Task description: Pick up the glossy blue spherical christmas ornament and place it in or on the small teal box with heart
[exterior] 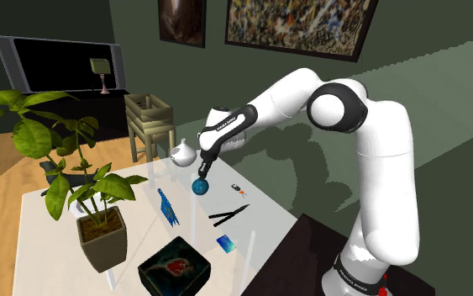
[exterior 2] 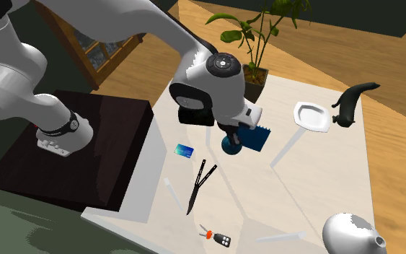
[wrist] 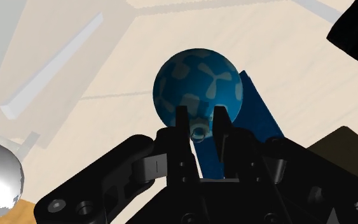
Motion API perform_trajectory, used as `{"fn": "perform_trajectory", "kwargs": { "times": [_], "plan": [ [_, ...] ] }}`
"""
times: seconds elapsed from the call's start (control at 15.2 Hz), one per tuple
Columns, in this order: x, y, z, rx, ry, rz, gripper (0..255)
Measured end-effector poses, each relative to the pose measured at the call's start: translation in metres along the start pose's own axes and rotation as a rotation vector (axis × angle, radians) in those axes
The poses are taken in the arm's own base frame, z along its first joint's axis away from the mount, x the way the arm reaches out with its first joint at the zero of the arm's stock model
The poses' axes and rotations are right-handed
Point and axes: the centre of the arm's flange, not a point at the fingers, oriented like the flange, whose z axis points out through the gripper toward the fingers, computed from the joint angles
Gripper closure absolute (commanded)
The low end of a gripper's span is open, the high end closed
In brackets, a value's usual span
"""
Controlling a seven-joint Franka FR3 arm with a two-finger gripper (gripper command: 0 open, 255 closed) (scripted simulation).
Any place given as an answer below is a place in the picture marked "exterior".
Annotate blue ball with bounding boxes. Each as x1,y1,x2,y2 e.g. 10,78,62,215
191,177,211,197

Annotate black television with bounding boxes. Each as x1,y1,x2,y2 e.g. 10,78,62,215
0,34,128,95

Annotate white round vase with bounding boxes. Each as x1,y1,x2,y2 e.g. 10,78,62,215
169,138,197,168

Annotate green potted plant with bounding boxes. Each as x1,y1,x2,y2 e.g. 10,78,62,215
0,89,150,274

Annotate black scissors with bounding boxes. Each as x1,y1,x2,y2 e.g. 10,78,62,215
208,203,251,228

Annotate small dark wall picture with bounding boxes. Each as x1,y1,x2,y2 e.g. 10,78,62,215
157,0,208,50

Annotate dark television cabinet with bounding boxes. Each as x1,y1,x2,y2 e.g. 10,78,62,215
0,87,132,140

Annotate white table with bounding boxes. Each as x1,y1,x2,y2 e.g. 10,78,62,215
12,157,299,296

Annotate dark box with red pattern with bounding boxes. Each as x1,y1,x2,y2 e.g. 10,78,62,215
137,235,212,296

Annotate table lamp with pink foot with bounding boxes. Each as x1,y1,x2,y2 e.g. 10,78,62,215
89,57,113,96

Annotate blue card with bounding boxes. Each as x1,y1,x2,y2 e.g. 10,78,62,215
215,234,237,254

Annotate dark robot stand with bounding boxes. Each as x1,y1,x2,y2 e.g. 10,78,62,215
239,213,438,296

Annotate large speckled wall picture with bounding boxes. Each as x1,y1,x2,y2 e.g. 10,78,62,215
223,0,381,63

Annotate wooden side table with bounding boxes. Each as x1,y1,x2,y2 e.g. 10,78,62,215
124,92,177,164

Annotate white mug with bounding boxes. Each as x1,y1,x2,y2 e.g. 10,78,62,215
70,195,111,219

